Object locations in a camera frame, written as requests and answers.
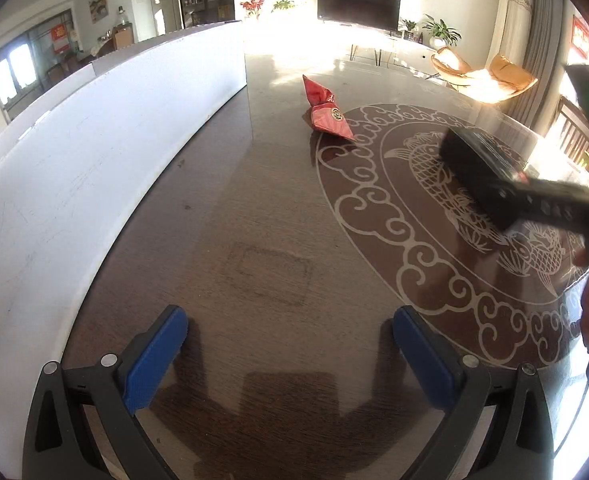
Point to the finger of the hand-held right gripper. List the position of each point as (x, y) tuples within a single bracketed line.
[(549, 205)]

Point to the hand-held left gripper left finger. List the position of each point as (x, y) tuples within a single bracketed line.
[(154, 360)]

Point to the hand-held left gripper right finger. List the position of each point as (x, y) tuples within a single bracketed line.
[(427, 357)]

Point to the black cardboard box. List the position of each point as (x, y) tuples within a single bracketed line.
[(469, 165)]

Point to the brown patterned desktop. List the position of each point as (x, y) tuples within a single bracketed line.
[(254, 210)]

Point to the wooden slatted chair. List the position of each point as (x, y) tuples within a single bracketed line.
[(576, 132)]

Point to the grey curtain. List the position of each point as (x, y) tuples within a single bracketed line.
[(544, 35)]

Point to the orange lounge chair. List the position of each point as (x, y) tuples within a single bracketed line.
[(504, 72)]

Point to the cream covered standing air conditioner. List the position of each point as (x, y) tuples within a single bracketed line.
[(511, 20)]

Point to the large potted green plant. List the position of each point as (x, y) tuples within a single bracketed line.
[(440, 32)]

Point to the white partition board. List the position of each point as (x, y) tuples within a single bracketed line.
[(74, 185)]

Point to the white television console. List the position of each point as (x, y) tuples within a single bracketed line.
[(409, 50)]

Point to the small potted plant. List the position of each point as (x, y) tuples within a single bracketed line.
[(408, 29)]

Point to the red snack packet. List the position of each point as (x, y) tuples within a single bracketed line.
[(327, 115)]

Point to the black television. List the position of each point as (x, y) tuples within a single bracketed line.
[(359, 5)]

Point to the balcony glass door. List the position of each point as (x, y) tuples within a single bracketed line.
[(19, 67)]

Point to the small green leafy plant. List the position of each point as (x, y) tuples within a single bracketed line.
[(284, 5)]

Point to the red window decoration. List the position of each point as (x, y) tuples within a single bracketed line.
[(59, 37)]

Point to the red flower bouquet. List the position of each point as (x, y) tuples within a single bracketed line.
[(253, 6)]

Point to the red wall hanging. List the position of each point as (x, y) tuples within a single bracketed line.
[(581, 36)]

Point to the framed wall painting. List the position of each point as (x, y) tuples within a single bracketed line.
[(98, 2)]

